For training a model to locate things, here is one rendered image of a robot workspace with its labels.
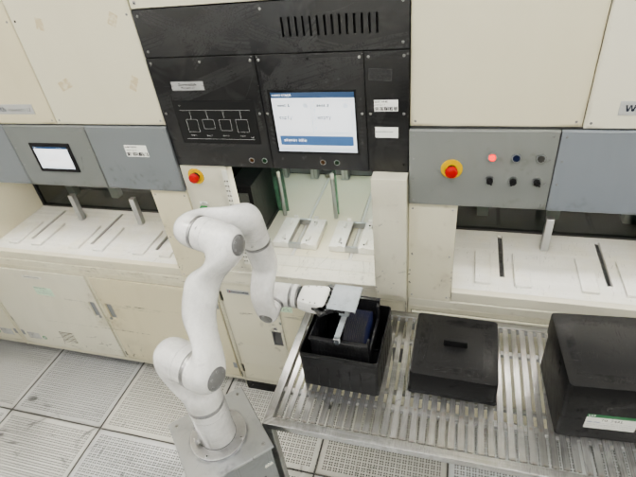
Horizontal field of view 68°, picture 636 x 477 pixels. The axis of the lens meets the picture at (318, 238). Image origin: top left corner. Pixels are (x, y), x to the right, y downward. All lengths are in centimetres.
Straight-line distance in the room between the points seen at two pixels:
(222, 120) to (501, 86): 91
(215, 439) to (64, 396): 170
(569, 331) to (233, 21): 141
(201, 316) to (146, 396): 167
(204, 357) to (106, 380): 184
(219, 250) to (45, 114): 114
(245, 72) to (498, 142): 83
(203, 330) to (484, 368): 93
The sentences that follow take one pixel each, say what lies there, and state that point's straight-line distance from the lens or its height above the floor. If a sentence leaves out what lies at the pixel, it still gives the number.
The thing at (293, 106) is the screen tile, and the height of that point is 163.
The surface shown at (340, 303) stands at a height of 108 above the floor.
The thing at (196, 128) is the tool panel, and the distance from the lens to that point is 181.
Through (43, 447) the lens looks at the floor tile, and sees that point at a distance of 309.
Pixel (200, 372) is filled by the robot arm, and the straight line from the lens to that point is 138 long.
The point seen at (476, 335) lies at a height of 86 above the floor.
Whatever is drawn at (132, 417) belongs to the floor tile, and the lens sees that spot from 294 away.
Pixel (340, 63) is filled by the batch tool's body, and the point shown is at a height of 177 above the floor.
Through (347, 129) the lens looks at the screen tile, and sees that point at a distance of 160.
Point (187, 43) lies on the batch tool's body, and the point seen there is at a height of 185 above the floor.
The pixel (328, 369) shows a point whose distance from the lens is 170.
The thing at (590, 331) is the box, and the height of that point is 101.
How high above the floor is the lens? 220
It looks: 36 degrees down
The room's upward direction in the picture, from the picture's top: 7 degrees counter-clockwise
